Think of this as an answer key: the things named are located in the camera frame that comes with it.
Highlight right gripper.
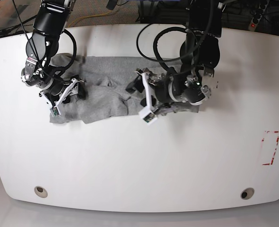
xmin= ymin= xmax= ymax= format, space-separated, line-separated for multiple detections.
xmin=21 ymin=58 xmax=87 ymax=104

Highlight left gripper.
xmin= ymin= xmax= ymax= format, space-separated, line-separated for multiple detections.
xmin=125 ymin=67 xmax=216 ymax=112

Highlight grey T-shirt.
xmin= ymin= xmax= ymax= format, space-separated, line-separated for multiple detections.
xmin=50 ymin=55 xmax=165 ymax=124

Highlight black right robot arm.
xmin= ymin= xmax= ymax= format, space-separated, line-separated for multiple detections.
xmin=21 ymin=0 xmax=86 ymax=106

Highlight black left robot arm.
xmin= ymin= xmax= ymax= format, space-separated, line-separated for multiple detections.
xmin=125 ymin=0 xmax=222 ymax=114

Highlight black stand legs on floor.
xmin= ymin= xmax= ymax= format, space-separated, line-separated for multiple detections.
xmin=0 ymin=24 xmax=24 ymax=38

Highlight left table grommet hole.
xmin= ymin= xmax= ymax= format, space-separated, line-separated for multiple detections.
xmin=34 ymin=186 xmax=48 ymax=198

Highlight table grommet hole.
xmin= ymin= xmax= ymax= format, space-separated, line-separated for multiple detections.
xmin=34 ymin=186 xmax=48 ymax=198
xmin=240 ymin=188 xmax=254 ymax=200

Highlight red tape rectangle marking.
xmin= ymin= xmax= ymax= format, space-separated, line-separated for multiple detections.
xmin=260 ymin=131 xmax=279 ymax=166

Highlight black power strip red light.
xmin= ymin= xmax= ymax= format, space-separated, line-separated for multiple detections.
xmin=248 ymin=0 xmax=269 ymax=32

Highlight right table grommet hole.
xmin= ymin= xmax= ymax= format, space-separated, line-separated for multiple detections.
xmin=240 ymin=188 xmax=254 ymax=200

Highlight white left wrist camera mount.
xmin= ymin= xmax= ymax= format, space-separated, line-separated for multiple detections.
xmin=136 ymin=67 xmax=178 ymax=125

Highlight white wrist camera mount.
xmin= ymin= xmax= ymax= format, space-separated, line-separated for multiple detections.
xmin=136 ymin=67 xmax=178 ymax=125
xmin=39 ymin=76 xmax=85 ymax=117

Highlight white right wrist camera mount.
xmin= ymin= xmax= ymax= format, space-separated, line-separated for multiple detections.
xmin=39 ymin=76 xmax=85 ymax=117

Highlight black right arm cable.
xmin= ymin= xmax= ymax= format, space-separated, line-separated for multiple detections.
xmin=11 ymin=0 xmax=78 ymax=83

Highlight yellow cable on floor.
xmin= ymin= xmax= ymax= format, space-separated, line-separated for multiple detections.
xmin=70 ymin=3 xmax=115 ymax=28

